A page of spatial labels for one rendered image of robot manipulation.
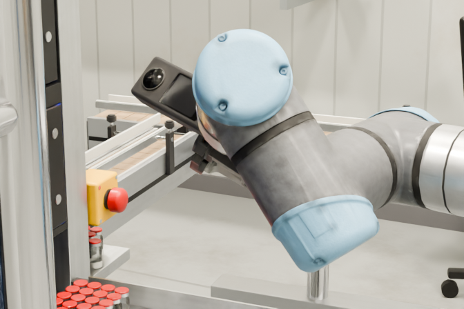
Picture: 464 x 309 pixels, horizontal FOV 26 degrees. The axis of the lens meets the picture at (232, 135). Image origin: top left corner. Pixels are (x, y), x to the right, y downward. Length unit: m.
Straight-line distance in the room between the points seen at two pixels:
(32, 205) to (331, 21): 3.92
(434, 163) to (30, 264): 0.49
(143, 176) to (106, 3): 2.85
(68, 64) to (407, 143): 0.73
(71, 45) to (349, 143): 0.74
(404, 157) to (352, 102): 3.48
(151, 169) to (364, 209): 1.27
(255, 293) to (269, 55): 1.62
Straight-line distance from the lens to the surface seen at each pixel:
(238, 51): 0.76
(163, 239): 4.15
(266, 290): 2.36
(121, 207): 1.60
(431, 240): 4.22
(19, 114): 0.39
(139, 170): 1.97
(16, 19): 0.38
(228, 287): 2.37
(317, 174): 0.77
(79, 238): 1.57
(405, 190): 0.86
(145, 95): 0.98
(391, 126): 0.87
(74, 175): 1.53
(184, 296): 1.47
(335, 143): 0.81
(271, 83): 0.76
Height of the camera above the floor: 1.53
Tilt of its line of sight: 16 degrees down
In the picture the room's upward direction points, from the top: straight up
